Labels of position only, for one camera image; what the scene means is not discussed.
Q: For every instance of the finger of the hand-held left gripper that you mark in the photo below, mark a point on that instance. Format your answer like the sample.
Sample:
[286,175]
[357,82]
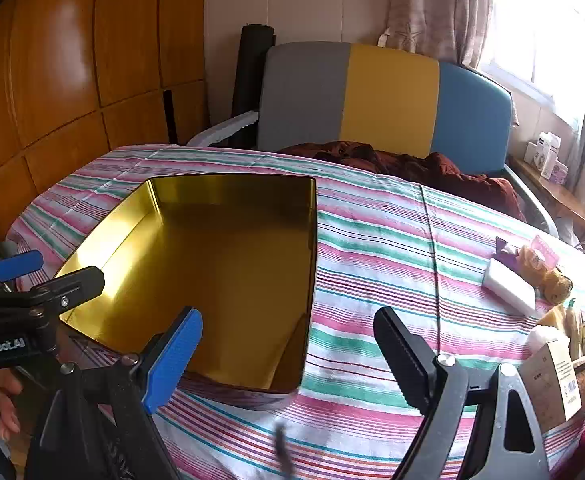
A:
[80,285]
[17,265]

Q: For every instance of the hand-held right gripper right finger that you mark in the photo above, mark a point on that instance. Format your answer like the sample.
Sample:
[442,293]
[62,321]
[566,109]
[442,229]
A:
[402,355]

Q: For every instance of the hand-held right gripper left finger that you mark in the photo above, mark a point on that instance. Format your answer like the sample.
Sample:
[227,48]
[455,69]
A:
[172,360]

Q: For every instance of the gold tin box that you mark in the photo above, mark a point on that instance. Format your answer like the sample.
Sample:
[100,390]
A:
[212,260]

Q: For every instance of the white sponge block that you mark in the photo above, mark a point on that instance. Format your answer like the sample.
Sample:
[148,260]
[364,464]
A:
[510,287]

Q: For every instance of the white round puff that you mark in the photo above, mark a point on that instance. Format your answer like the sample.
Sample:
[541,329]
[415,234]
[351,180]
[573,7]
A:
[540,338]

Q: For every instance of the purple snack packet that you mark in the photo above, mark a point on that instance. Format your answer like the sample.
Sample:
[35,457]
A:
[505,250]

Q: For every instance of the beige cardboard box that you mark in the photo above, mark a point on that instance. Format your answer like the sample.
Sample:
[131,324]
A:
[552,380]

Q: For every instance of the yellow sponge block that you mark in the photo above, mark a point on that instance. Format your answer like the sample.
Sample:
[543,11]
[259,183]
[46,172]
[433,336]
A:
[555,316]

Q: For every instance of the person's left hand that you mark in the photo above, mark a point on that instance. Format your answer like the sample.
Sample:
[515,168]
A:
[7,405]

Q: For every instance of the striped bed sheet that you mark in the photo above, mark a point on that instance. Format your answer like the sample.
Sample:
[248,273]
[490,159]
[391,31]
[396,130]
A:
[372,240]

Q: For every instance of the dark red cloth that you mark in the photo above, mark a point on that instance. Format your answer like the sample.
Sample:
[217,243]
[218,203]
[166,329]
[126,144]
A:
[447,170]

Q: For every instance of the wooden wardrobe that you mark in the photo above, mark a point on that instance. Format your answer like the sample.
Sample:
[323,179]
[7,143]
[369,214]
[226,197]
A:
[62,60]

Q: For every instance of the wooden side shelf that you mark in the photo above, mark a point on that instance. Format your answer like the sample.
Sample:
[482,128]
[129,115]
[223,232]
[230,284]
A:
[557,195]

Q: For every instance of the small white carton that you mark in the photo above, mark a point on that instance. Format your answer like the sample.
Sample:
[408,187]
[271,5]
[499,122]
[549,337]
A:
[531,154]

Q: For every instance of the purple white carton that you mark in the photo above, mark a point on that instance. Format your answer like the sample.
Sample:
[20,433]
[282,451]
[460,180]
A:
[560,174]

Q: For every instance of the grey yellow blue chair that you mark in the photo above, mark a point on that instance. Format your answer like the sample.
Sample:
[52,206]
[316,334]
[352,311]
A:
[387,100]

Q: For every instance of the black rolled mat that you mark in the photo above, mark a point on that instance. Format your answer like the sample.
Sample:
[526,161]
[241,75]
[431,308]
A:
[247,75]

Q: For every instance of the bright window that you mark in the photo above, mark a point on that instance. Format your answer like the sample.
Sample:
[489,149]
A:
[537,25]

